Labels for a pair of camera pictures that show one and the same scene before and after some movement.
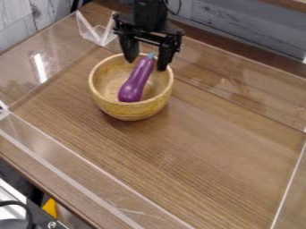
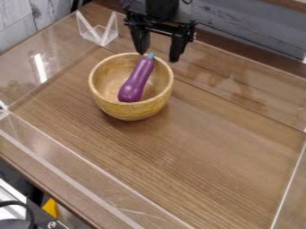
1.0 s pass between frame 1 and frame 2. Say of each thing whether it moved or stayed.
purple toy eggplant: stayed
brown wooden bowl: stayed
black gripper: moved
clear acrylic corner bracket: stayed
